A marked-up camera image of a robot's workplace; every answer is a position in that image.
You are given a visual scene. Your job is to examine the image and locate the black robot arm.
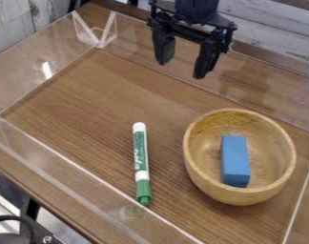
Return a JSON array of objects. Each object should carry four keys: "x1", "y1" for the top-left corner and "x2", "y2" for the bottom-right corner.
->
[{"x1": 148, "y1": 0, "x2": 238, "y2": 79}]

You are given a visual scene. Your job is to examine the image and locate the clear acrylic tray wall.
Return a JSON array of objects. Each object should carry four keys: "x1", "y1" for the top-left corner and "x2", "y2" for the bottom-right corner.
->
[{"x1": 0, "y1": 10, "x2": 309, "y2": 244}]

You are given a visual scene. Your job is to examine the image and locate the brown wooden bowl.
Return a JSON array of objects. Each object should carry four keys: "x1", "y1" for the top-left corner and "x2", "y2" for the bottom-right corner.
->
[{"x1": 182, "y1": 109, "x2": 296, "y2": 206}]

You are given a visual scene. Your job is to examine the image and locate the black cable lower left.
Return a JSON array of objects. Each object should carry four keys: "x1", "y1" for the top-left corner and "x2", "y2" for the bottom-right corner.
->
[{"x1": 0, "y1": 214, "x2": 38, "y2": 244}]

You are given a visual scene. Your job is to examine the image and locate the green white marker pen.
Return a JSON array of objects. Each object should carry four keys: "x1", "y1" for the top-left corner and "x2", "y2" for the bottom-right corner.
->
[{"x1": 133, "y1": 122, "x2": 153, "y2": 206}]

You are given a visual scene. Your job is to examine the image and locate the blue rectangular block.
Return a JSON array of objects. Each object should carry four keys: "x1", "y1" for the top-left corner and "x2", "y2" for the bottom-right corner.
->
[{"x1": 221, "y1": 135, "x2": 252, "y2": 188}]

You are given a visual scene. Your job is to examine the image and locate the black metal table frame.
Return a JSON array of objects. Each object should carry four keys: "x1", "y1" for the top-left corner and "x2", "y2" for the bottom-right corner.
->
[{"x1": 19, "y1": 197, "x2": 58, "y2": 244}]

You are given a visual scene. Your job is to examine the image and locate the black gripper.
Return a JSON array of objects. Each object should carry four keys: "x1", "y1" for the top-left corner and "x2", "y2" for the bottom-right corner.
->
[{"x1": 148, "y1": 0, "x2": 238, "y2": 79}]

